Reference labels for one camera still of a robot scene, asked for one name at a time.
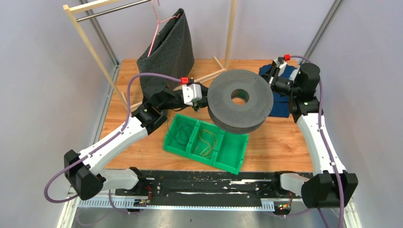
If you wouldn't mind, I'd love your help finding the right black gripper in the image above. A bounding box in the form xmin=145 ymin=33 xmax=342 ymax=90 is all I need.
xmin=242 ymin=66 xmax=300 ymax=99

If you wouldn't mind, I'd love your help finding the grey plastic cable spool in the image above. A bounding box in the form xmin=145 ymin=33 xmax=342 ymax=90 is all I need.
xmin=207 ymin=69 xmax=274 ymax=134

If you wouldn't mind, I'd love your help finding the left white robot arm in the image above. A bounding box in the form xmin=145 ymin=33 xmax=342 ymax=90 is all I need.
xmin=64 ymin=83 xmax=208 ymax=200

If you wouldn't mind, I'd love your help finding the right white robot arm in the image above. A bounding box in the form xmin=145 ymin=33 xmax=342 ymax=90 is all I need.
xmin=263 ymin=58 xmax=358 ymax=209

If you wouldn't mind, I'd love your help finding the blue printed t-shirt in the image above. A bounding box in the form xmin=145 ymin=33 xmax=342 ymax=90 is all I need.
xmin=269 ymin=65 xmax=300 ymax=118

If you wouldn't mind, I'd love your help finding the dark grey dotted garment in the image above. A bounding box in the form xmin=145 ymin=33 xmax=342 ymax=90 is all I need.
xmin=137 ymin=8 xmax=194 ymax=102

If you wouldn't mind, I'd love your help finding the green three-compartment bin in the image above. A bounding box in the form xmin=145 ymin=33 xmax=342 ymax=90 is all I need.
xmin=163 ymin=114 xmax=249 ymax=174

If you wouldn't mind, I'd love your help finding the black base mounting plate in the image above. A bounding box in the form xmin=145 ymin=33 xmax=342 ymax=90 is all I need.
xmin=115 ymin=170 xmax=301 ymax=211

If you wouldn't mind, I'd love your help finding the wooden clothes rack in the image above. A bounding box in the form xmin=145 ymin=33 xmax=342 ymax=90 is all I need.
xmin=63 ymin=0 xmax=237 ymax=111

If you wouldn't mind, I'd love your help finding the black thin cable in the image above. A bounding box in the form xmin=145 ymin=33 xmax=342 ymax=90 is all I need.
xmin=167 ymin=122 xmax=194 ymax=146

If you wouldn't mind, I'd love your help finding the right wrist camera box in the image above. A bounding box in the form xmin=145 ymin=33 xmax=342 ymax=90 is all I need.
xmin=272 ymin=56 xmax=287 ymax=76

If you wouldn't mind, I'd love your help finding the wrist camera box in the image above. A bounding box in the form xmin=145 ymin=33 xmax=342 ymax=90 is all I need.
xmin=272 ymin=56 xmax=287 ymax=76
xmin=182 ymin=84 xmax=202 ymax=106

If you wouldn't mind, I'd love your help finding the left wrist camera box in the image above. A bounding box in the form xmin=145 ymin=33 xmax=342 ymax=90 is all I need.
xmin=182 ymin=84 xmax=202 ymax=106

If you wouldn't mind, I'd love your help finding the yellow thin cable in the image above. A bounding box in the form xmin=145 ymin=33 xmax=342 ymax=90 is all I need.
xmin=193 ymin=129 xmax=219 ymax=159

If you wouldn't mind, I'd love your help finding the pink wire hanger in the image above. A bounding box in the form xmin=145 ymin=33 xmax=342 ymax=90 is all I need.
xmin=147 ymin=0 xmax=181 ymax=57

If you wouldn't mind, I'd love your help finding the aluminium frame rail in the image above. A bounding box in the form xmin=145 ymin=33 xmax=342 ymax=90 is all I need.
xmin=58 ymin=170 xmax=339 ymax=228

